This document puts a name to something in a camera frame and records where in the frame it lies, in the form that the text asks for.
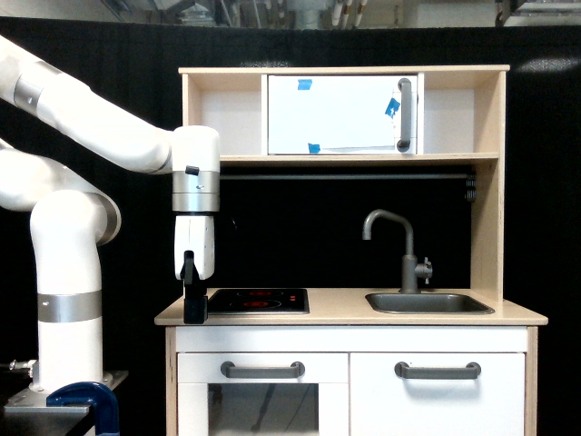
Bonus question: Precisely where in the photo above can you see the grey sink basin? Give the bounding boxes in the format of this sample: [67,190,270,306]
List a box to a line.
[366,293,495,314]

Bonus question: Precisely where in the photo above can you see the black backdrop curtain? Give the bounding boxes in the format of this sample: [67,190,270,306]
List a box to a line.
[1,17,580,435]

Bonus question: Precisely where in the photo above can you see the blue tape right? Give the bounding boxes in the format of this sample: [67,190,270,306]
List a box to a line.
[385,97,400,118]

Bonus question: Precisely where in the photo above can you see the blue C-clamp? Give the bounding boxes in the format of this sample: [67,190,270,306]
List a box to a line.
[45,381,120,436]

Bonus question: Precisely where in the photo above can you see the blue tape top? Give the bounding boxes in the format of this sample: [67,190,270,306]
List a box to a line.
[298,79,312,91]

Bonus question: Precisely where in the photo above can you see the blue tape bottom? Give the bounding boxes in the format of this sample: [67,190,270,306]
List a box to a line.
[308,143,320,154]

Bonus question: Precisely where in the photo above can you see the black hooks on rail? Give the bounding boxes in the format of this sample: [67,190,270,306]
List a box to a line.
[465,173,477,203]

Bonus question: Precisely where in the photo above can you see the grey cabinet door handle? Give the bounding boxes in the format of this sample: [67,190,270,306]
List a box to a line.
[394,362,481,380]

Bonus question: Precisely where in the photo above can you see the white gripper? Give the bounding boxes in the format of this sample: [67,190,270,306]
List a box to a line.
[174,215,214,324]

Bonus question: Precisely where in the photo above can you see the blue tape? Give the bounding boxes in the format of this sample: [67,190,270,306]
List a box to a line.
[298,79,312,91]
[308,143,320,154]
[385,97,400,118]

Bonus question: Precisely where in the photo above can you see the black toy stove top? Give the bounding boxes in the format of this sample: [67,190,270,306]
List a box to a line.
[208,288,310,315]

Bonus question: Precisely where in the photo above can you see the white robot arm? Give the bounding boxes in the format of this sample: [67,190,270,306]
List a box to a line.
[1,39,220,393]

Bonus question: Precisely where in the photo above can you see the wooden toy kitchen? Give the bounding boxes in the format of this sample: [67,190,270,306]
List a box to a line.
[155,64,547,435]

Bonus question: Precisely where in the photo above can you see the grey oven door handle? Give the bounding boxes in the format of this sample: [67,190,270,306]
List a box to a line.
[220,361,305,380]

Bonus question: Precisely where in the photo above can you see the white cabinet door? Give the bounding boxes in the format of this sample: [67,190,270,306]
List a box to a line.
[350,352,525,435]

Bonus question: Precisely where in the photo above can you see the grey hanging rail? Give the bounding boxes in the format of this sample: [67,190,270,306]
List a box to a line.
[221,173,473,181]

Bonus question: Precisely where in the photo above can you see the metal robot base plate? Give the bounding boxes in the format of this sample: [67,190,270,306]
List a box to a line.
[4,371,129,414]

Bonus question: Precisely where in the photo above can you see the white oven door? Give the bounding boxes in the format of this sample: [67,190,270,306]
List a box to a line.
[177,352,350,435]

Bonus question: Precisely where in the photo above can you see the grey microwave handle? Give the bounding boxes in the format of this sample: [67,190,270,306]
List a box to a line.
[397,78,412,153]

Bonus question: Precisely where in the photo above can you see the white microwave door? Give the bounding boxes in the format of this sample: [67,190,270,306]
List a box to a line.
[266,74,424,155]

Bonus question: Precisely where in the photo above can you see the grey toy faucet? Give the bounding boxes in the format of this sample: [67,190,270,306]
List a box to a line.
[362,209,433,294]

